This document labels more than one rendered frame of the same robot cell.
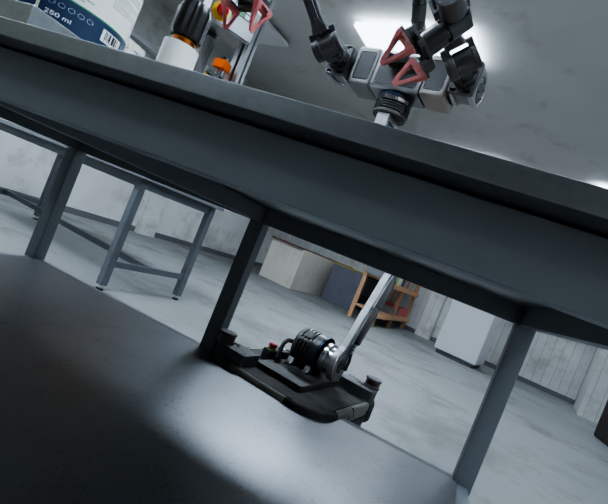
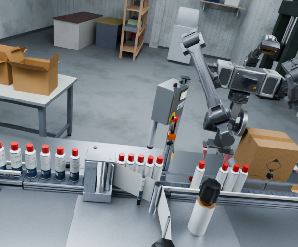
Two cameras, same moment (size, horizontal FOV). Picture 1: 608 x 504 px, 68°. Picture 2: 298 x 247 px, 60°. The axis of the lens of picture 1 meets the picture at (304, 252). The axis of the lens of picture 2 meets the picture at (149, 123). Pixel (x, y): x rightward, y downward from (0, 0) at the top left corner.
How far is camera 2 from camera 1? 1.72 m
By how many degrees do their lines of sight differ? 38
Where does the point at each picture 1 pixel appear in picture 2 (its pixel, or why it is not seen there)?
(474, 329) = not seen: hidden behind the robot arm
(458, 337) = (178, 51)
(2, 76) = not seen: outside the picture
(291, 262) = (73, 33)
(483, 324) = not seen: hidden behind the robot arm
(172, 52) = (210, 213)
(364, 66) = (224, 77)
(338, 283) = (103, 34)
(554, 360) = (219, 42)
